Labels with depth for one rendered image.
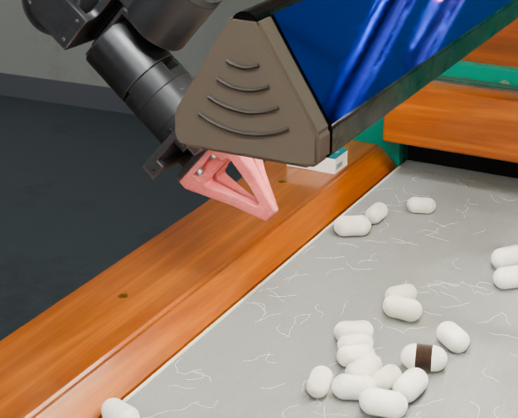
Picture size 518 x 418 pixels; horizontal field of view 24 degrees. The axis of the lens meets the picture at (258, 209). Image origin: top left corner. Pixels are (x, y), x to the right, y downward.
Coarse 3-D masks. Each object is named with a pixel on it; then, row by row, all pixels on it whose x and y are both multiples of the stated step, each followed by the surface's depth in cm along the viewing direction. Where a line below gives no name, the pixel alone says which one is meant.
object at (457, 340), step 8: (440, 328) 103; (448, 328) 102; (456, 328) 102; (440, 336) 102; (448, 336) 101; (456, 336) 101; (464, 336) 101; (448, 344) 101; (456, 344) 101; (464, 344) 101; (456, 352) 102
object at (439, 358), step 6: (408, 348) 99; (414, 348) 98; (438, 348) 98; (402, 354) 99; (408, 354) 98; (414, 354) 98; (432, 354) 98; (438, 354) 98; (444, 354) 98; (402, 360) 99; (408, 360) 98; (414, 360) 98; (432, 360) 98; (438, 360) 98; (444, 360) 98; (408, 366) 99; (432, 366) 98; (438, 366) 98; (444, 366) 98
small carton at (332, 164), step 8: (336, 152) 135; (344, 152) 135; (328, 160) 134; (336, 160) 134; (344, 160) 136; (304, 168) 135; (312, 168) 135; (320, 168) 134; (328, 168) 134; (336, 168) 134
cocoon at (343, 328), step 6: (336, 324) 103; (342, 324) 103; (348, 324) 103; (354, 324) 103; (360, 324) 103; (366, 324) 103; (336, 330) 103; (342, 330) 102; (348, 330) 102; (354, 330) 102; (360, 330) 102; (366, 330) 103; (372, 330) 103; (336, 336) 103; (372, 336) 103
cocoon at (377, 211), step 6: (378, 204) 128; (384, 204) 128; (366, 210) 127; (372, 210) 127; (378, 210) 127; (384, 210) 127; (372, 216) 126; (378, 216) 126; (384, 216) 128; (372, 222) 127
